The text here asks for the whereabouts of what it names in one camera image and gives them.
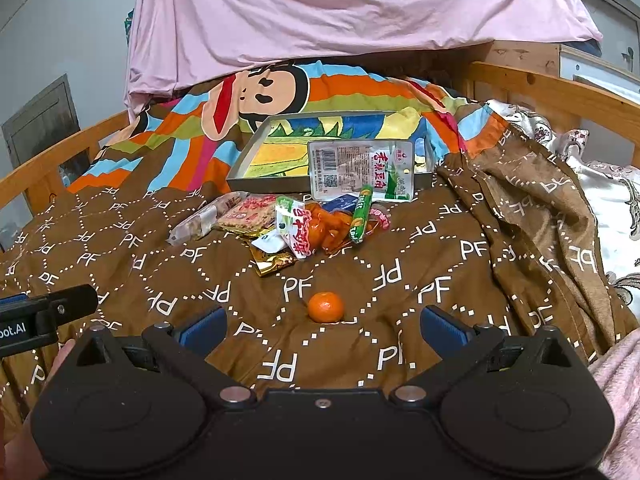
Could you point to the blue snack packet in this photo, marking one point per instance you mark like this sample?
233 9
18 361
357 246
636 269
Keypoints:
345 203

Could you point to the red white snack packet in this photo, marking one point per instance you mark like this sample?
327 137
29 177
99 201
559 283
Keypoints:
293 222

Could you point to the brown monkey pattern blanket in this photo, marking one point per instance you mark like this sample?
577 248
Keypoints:
503 234

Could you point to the green sausage stick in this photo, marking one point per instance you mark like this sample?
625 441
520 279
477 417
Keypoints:
360 217

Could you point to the orange candy bag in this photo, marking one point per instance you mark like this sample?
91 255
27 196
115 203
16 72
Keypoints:
328 231

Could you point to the pink biscuit packet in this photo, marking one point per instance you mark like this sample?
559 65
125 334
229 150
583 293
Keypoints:
251 217

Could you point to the gold foil snack packet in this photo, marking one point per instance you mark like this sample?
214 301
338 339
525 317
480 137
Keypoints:
266 264

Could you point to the grey door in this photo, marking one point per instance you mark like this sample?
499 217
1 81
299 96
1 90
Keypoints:
48 118

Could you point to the clear nut bar packet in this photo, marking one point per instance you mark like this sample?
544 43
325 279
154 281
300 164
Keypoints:
203 220

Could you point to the orange mandarin fruit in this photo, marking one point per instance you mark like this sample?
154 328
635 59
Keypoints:
326 307

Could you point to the pink draped sheet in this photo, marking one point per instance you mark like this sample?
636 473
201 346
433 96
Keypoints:
175 44

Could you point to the white cabinet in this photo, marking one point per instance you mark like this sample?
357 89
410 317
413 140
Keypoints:
614 59

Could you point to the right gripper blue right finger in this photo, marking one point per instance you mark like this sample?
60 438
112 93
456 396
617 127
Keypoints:
447 335

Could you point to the pink fleece sleeve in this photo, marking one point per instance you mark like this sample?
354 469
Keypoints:
617 373

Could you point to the wooden bed frame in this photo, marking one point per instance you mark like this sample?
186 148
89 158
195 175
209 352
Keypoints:
519 72

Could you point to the white tofu snack packet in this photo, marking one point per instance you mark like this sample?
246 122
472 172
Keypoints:
337 168

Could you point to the illustrated metal tray box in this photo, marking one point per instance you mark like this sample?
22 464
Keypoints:
275 158

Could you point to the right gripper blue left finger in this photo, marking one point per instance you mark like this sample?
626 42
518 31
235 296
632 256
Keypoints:
194 339

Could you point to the person's left hand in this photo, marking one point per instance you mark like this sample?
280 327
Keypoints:
21 458

